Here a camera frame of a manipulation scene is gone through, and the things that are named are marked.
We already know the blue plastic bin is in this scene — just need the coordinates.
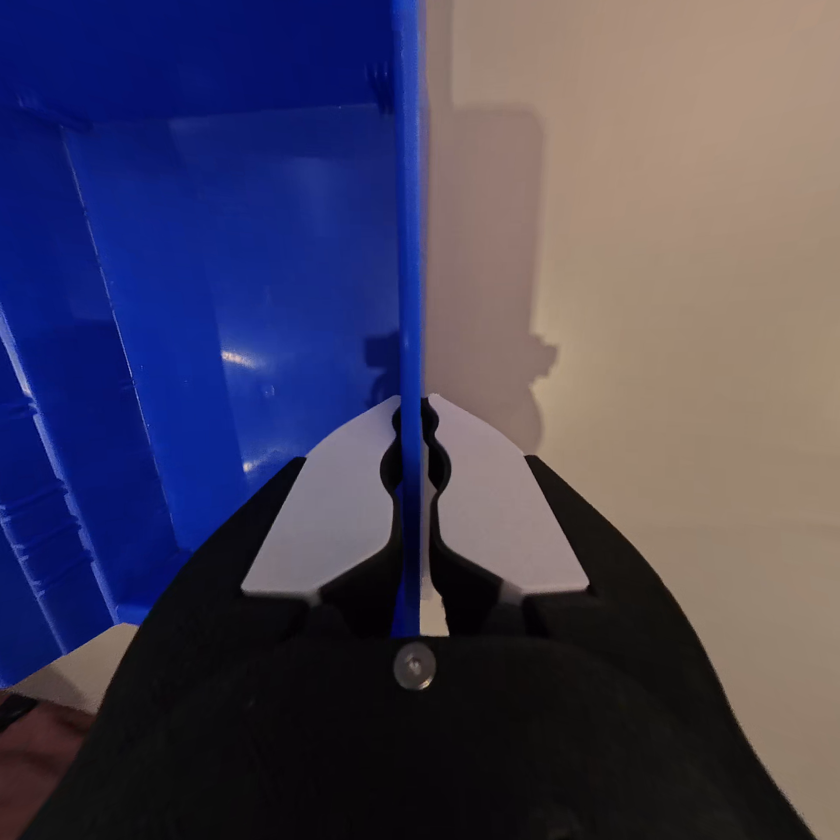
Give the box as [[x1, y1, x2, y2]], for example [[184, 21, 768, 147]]
[[0, 0, 434, 686]]

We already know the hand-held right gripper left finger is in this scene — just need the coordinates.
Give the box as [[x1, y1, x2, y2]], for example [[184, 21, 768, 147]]
[[240, 395, 403, 599]]

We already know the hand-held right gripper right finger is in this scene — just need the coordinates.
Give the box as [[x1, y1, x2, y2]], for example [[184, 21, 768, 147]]
[[422, 395, 590, 601]]

